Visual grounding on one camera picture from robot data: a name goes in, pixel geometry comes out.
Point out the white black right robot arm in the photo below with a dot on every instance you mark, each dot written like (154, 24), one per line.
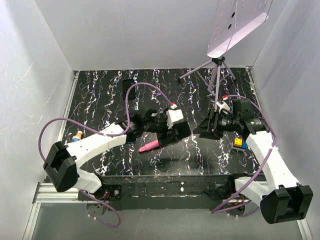
(273, 188)

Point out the pink cylindrical tool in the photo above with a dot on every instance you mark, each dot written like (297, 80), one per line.
(149, 146)

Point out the black phone case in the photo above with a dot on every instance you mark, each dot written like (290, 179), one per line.
(126, 84)

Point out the lilac perforated board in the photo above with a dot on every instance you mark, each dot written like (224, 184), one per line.
(233, 21)

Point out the aluminium frame rail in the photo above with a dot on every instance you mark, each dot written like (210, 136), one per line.
(46, 193)

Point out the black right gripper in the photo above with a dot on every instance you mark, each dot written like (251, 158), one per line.
(206, 130)

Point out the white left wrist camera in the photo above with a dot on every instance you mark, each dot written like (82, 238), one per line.
(174, 116)

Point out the blue smartphone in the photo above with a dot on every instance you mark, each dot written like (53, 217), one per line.
(131, 138)

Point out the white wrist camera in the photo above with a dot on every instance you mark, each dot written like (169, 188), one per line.
(222, 107)
(174, 116)

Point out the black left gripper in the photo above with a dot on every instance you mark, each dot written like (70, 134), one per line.
(164, 137)

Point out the small colourful toy figure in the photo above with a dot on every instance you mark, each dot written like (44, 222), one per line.
(78, 136)

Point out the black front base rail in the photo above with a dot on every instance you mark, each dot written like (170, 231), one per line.
(160, 192)

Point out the yellow and blue toy brick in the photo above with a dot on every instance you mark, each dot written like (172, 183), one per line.
(239, 144)

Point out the lilac tripod stand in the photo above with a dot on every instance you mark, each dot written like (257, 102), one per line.
(214, 84)

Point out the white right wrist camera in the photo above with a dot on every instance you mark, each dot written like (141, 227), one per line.
(222, 107)

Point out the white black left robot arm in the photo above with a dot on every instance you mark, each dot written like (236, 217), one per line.
(64, 161)

